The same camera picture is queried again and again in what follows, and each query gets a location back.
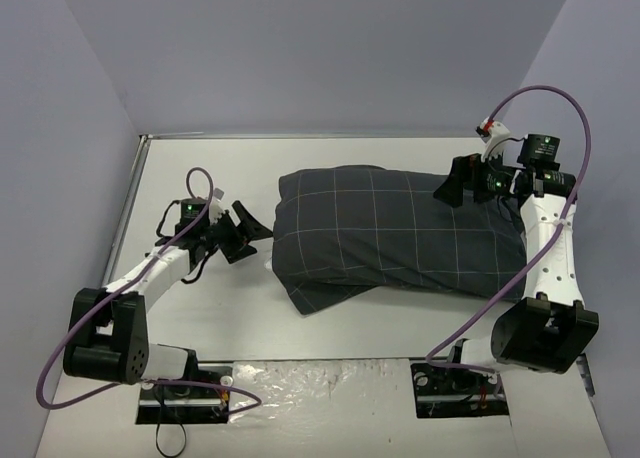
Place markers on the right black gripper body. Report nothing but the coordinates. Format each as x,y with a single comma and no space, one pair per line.
473,176

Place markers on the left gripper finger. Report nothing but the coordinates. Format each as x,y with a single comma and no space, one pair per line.
246,220
252,230

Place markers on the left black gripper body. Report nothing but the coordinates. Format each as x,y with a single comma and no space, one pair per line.
233,237

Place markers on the dark grey checked pillowcase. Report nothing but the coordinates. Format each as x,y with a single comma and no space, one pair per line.
340,232

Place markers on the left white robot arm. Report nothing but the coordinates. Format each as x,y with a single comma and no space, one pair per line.
109,325

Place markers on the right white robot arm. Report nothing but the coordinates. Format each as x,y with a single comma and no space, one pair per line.
550,326

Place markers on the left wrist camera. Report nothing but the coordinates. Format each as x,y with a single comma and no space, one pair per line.
216,209

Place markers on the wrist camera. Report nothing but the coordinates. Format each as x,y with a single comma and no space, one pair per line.
216,209
495,135

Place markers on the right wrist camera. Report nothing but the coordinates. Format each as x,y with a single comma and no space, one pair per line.
495,135

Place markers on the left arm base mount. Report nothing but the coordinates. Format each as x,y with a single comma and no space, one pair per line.
160,404

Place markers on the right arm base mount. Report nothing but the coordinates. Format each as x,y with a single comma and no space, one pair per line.
443,393

